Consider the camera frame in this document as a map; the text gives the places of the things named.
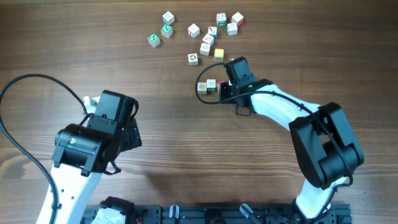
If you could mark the block red M side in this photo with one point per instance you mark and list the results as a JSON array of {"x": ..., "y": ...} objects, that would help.
[{"x": 237, "y": 18}]

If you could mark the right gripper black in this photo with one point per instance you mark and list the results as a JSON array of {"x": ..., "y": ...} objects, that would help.
[{"x": 224, "y": 88}]

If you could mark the green n block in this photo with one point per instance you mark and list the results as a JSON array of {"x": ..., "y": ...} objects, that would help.
[
  {"x": 154, "y": 40},
  {"x": 166, "y": 31}
]

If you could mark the block green Z side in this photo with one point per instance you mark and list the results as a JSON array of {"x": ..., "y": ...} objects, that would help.
[{"x": 221, "y": 19}]

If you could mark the block blue side centre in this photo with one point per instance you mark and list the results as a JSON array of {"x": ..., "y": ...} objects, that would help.
[{"x": 213, "y": 32}]

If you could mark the green N block upper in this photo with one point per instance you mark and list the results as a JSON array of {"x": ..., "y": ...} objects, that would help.
[{"x": 166, "y": 31}]

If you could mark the block red picture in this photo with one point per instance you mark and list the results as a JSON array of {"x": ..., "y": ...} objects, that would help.
[{"x": 202, "y": 88}]

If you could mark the plain white block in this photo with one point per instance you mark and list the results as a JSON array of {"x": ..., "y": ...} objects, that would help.
[{"x": 193, "y": 30}]

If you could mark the green N block left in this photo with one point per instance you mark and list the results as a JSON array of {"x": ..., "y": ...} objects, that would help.
[{"x": 154, "y": 40}]

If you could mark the yellow block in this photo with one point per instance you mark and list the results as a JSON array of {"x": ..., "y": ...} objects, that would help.
[{"x": 218, "y": 54}]

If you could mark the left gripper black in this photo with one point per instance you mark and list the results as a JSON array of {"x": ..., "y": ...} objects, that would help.
[{"x": 130, "y": 136}]

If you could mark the red U block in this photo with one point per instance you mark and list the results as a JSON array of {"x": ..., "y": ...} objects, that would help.
[{"x": 218, "y": 86}]

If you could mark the block blue sketch right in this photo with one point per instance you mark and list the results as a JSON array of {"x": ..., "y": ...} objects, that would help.
[{"x": 232, "y": 28}]

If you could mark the block green V side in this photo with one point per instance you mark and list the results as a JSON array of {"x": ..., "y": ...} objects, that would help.
[{"x": 211, "y": 85}]

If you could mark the block tree sketch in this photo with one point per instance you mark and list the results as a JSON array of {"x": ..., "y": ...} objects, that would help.
[{"x": 205, "y": 49}]

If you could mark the block dark round picture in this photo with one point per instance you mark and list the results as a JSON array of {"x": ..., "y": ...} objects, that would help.
[{"x": 192, "y": 59}]

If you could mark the block blue side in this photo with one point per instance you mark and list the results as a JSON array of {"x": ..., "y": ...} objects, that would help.
[
  {"x": 213, "y": 32},
  {"x": 168, "y": 18}
]

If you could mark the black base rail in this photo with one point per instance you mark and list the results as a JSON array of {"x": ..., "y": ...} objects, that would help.
[{"x": 272, "y": 213}]

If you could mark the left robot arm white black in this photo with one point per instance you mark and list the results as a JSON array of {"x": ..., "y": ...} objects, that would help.
[{"x": 83, "y": 152}]

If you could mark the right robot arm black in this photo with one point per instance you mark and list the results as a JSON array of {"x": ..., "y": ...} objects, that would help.
[{"x": 325, "y": 145}]

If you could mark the block sketch tilted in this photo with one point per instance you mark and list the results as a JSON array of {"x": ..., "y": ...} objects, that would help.
[{"x": 208, "y": 39}]

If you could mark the block blue side top left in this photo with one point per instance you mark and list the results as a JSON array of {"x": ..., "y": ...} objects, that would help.
[{"x": 168, "y": 18}]

